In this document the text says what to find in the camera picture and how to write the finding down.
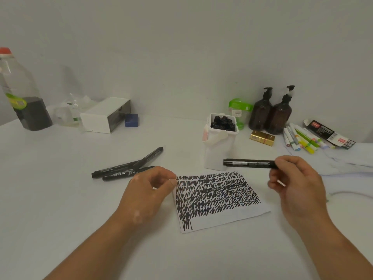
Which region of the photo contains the person's left hand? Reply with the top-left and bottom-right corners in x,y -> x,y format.
115,166 -> 178,228

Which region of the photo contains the person's right hand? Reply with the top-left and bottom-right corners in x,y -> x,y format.
267,156 -> 329,231

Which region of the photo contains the thin black marker pen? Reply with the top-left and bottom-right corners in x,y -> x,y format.
91,160 -> 142,179

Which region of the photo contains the white paper with black scribbles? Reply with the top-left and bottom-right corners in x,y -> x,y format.
172,171 -> 271,234

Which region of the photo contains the white plastic container with handle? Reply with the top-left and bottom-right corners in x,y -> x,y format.
202,113 -> 240,172

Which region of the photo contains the bundle of black markers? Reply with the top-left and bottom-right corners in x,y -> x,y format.
210,114 -> 236,133

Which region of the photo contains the person's left forearm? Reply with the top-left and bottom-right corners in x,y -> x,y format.
44,212 -> 139,280

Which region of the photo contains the person's right forearm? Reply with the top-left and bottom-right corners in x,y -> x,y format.
293,214 -> 373,280

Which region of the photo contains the pile of loose white sheets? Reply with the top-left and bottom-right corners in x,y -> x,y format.
279,142 -> 373,196

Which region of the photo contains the bunch of pastel highlighter pens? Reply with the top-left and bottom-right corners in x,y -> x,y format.
282,122 -> 336,155

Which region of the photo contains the black and red cardboard box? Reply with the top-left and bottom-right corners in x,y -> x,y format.
303,119 -> 356,150

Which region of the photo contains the small gold box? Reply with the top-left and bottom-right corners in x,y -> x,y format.
249,130 -> 276,147

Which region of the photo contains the small blue box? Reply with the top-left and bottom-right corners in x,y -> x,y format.
124,113 -> 139,128

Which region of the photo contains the brown pump bottle white neck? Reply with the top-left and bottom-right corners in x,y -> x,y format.
265,85 -> 296,135

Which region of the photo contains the white box with grey front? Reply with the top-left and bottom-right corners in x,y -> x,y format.
80,97 -> 132,135

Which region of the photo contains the clear jar with green lid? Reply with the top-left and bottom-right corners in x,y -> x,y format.
228,98 -> 254,130

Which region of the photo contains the clear bottle with dark liquid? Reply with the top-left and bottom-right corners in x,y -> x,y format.
0,47 -> 54,132

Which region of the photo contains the white cable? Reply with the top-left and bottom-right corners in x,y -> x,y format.
326,190 -> 373,203

